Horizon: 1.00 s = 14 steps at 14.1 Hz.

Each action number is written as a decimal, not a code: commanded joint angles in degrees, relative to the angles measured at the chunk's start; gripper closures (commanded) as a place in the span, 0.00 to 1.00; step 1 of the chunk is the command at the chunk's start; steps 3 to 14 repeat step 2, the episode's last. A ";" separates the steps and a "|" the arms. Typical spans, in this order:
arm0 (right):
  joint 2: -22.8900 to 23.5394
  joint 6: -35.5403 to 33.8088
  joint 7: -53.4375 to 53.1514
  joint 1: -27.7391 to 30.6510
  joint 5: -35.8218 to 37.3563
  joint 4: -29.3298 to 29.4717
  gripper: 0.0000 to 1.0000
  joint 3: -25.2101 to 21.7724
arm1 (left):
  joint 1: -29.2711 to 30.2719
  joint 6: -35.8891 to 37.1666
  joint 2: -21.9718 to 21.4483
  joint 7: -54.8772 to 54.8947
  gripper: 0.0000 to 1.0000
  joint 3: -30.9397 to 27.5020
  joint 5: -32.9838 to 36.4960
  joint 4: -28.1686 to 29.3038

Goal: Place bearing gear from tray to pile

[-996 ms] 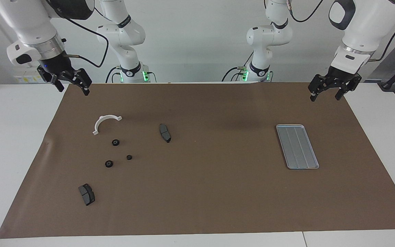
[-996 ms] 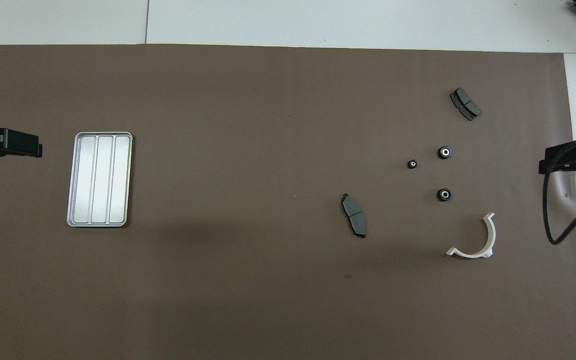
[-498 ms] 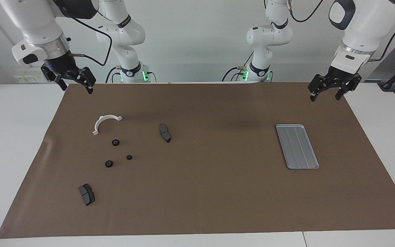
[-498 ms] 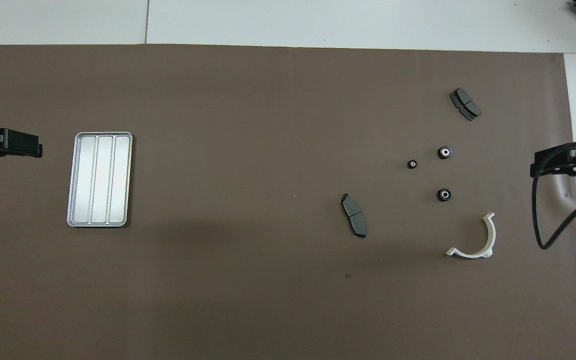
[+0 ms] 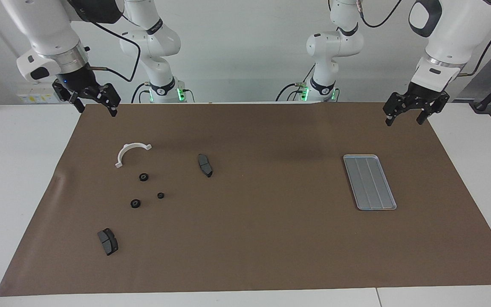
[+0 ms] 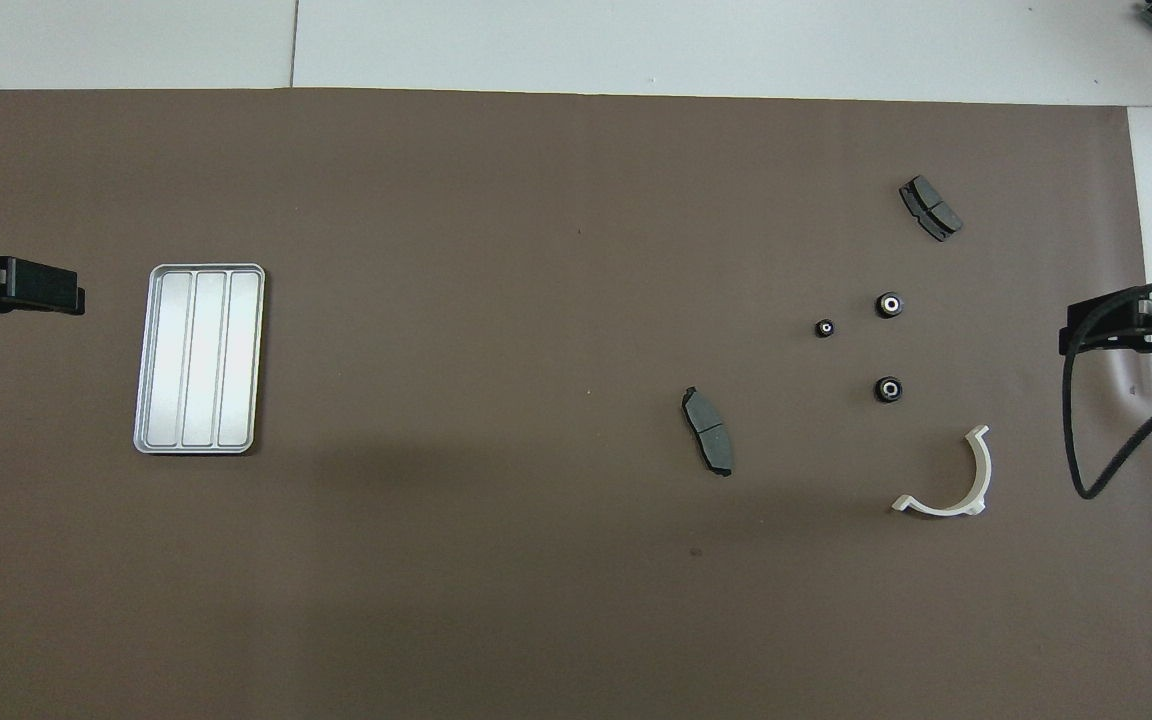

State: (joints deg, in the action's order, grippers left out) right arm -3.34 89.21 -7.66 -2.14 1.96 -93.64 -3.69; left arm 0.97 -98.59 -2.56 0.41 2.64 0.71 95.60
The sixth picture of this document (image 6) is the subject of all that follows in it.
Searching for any silver metal tray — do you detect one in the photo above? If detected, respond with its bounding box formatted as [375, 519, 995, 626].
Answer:
[133, 263, 266, 456]

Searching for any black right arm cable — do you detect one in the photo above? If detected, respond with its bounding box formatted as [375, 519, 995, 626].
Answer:
[1061, 280, 1152, 501]

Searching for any brown table mat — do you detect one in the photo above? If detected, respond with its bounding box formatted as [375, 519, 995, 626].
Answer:
[0, 88, 1152, 720]

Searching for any white curved plastic bracket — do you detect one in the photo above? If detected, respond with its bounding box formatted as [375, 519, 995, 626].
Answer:
[891, 424, 993, 518]

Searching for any long grey brake pad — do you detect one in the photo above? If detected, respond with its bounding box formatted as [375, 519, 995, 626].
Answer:
[681, 386, 734, 478]

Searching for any short grey brake pad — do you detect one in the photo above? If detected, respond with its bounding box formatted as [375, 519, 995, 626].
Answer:
[899, 175, 964, 243]

